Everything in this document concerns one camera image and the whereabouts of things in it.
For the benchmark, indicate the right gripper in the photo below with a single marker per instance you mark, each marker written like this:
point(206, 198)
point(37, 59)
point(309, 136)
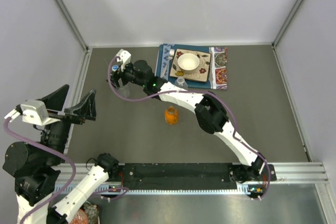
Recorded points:
point(120, 74)

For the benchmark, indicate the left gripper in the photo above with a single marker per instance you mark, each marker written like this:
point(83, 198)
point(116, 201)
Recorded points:
point(86, 108)

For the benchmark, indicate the blue white bottle cap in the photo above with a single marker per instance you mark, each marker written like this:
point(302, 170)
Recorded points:
point(114, 67)

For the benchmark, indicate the orange juice bottle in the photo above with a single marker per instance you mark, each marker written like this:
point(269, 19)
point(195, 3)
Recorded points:
point(171, 115)

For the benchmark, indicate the clear plastic bottle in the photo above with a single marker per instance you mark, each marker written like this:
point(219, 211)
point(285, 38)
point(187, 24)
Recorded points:
point(181, 83)
point(124, 91)

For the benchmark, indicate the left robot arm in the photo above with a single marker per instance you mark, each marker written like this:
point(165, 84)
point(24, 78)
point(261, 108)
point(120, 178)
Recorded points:
point(33, 164)

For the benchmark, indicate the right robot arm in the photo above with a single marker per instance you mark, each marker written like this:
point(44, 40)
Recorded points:
point(212, 114)

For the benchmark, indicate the silver fork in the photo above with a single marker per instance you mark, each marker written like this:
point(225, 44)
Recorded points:
point(169, 58)

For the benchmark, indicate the cream bowl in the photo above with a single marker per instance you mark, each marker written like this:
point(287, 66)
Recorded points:
point(188, 62)

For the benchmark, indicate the square floral plate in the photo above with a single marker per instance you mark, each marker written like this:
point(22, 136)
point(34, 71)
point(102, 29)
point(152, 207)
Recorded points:
point(200, 74)

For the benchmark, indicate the blue patterned placemat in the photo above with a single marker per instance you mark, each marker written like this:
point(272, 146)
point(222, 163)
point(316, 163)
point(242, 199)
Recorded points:
point(217, 78)

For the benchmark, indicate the stacked patterned bowls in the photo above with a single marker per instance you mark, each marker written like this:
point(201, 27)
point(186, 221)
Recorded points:
point(87, 214)

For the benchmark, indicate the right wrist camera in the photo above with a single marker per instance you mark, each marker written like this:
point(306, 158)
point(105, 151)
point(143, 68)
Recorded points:
point(123, 56)

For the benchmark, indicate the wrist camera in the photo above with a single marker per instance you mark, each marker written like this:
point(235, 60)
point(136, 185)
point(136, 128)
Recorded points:
point(33, 112)
point(123, 56)

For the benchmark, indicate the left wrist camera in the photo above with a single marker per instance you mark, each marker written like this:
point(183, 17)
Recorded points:
point(33, 112)

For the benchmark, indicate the grey cable duct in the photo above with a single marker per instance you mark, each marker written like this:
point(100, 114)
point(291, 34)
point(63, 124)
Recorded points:
point(240, 189)

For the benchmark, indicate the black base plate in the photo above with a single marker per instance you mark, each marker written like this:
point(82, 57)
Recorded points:
point(186, 175)

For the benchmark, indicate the aluminium frame rail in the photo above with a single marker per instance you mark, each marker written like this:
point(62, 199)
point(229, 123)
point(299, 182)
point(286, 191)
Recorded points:
point(287, 173)

